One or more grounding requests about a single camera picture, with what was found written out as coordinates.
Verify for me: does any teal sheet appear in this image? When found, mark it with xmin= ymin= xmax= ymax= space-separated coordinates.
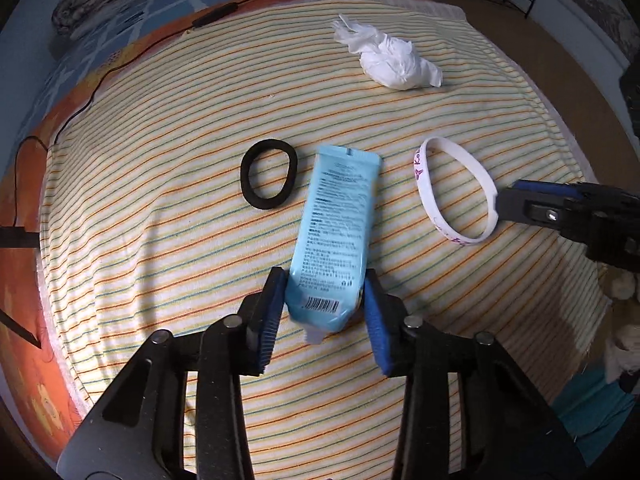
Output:
xmin=552 ymin=365 xmax=636 ymax=443

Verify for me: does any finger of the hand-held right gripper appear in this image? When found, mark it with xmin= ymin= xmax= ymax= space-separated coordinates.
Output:
xmin=495 ymin=187 xmax=576 ymax=233
xmin=514 ymin=180 xmax=586 ymax=197

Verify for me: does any pale printed sheet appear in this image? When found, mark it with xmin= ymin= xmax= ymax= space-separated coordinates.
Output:
xmin=560 ymin=0 xmax=636 ymax=63

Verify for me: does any white rubber wristband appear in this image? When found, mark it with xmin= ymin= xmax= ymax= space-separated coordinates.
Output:
xmin=413 ymin=136 xmax=499 ymax=246

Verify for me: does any small crumpled white tissue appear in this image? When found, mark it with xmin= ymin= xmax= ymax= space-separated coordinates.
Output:
xmin=331 ymin=14 xmax=444 ymax=92

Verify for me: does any white fluffy toy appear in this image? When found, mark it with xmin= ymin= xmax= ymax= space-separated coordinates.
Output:
xmin=600 ymin=266 xmax=640 ymax=381

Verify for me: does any orange floral bedsheet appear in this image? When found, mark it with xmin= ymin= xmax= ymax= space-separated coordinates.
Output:
xmin=0 ymin=0 xmax=451 ymax=466

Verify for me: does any black hair band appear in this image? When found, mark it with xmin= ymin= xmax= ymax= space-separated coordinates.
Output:
xmin=240 ymin=138 xmax=298 ymax=210

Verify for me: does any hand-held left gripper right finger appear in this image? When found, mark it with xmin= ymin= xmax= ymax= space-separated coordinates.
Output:
xmin=363 ymin=269 xmax=588 ymax=480

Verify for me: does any black tripod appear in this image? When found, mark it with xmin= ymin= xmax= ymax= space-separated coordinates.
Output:
xmin=0 ymin=226 xmax=42 ymax=350

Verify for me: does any black cable with switch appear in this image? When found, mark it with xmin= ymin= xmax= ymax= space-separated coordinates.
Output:
xmin=11 ymin=2 xmax=241 ymax=233

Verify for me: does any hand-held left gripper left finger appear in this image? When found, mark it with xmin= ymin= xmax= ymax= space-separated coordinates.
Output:
xmin=62 ymin=266 xmax=287 ymax=480

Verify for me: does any blue checked sheet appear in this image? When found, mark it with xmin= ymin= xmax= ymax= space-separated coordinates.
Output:
xmin=0 ymin=0 xmax=321 ymax=126

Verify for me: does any light blue squeeze tube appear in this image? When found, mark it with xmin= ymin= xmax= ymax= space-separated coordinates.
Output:
xmin=289 ymin=145 xmax=383 ymax=345

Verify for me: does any yellow striped cloth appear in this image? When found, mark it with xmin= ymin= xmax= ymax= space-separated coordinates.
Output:
xmin=37 ymin=0 xmax=613 ymax=480

